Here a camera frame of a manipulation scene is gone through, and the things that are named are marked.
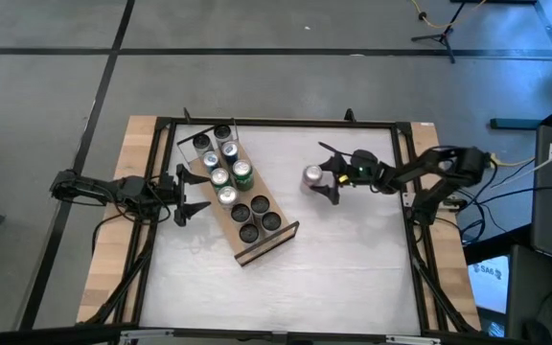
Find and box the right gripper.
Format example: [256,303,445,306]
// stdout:
[310,149,383,206]

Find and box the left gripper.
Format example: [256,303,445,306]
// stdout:
[158,163,212,227]

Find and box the white can with red print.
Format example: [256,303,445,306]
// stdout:
[300,164,325,196]

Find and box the green Sprite can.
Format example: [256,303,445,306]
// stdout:
[209,167,233,193]

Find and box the plain silver can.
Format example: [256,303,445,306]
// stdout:
[217,185,240,211]

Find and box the Celsius Peach Vibe can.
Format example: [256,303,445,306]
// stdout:
[192,132,213,155]
[213,124,234,145]

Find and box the dark green soda can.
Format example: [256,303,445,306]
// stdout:
[231,159,256,192]

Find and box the wooden tray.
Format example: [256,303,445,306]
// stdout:
[174,119,302,267]

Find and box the black tripod stand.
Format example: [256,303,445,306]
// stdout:
[409,0,469,64]

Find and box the dark furniture foot bar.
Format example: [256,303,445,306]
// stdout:
[489,117,545,131]

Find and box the dark grey cabinet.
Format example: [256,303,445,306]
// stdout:
[505,243,552,341]

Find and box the black looped gripper cable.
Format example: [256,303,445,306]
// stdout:
[317,141,354,157]

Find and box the black table frame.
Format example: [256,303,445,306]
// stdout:
[131,107,449,336]

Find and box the black cable bundle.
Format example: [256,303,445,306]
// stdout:
[83,258,146,327]
[412,239,479,334]

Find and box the yellow extension cable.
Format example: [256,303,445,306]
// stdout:
[408,0,489,30]

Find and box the black rig rail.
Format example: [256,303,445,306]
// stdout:
[0,323,552,345]

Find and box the white cable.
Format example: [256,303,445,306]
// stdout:
[491,136,552,191]

